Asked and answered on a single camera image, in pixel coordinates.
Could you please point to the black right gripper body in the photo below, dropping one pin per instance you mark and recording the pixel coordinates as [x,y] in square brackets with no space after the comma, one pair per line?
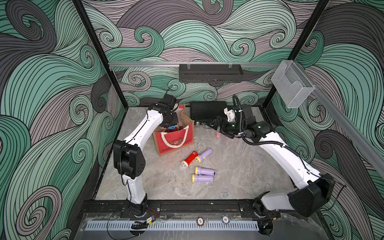
[230,128]

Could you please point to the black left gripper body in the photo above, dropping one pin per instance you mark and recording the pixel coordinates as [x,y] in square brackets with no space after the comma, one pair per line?
[172,120]

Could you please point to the red flashlight white head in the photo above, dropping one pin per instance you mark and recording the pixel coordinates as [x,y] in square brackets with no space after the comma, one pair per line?
[185,163]

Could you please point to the purple flashlight row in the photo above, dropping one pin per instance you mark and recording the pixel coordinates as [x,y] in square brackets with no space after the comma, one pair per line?
[202,178]
[205,171]

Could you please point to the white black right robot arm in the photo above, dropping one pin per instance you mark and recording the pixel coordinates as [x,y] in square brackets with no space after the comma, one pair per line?
[313,189]

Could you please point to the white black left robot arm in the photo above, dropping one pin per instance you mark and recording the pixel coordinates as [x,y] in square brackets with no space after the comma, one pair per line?
[128,156]

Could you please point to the red canvas tote bag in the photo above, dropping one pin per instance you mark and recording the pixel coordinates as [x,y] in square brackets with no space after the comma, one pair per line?
[183,136]

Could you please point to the black hard carry case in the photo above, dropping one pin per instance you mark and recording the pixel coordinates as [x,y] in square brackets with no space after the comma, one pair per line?
[204,112]

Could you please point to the black wall-mounted shelf tray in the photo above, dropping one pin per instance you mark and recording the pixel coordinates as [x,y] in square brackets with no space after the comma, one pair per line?
[210,73]

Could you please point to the aluminium rail back wall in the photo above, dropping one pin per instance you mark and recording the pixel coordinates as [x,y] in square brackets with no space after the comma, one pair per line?
[153,64]

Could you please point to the aluminium rail wall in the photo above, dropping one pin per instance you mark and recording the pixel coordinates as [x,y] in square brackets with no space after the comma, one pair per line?
[153,64]
[354,107]

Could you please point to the clear plastic wall bin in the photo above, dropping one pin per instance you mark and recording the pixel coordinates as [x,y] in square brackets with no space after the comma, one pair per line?
[292,83]

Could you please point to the black front mounting rail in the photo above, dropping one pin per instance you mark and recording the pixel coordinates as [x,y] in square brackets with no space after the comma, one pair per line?
[245,206]

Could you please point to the white slotted cable duct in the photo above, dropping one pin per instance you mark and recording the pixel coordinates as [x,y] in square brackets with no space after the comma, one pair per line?
[174,226]

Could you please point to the aluminium rail right wall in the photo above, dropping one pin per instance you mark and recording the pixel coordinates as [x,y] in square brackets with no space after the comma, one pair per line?
[354,107]

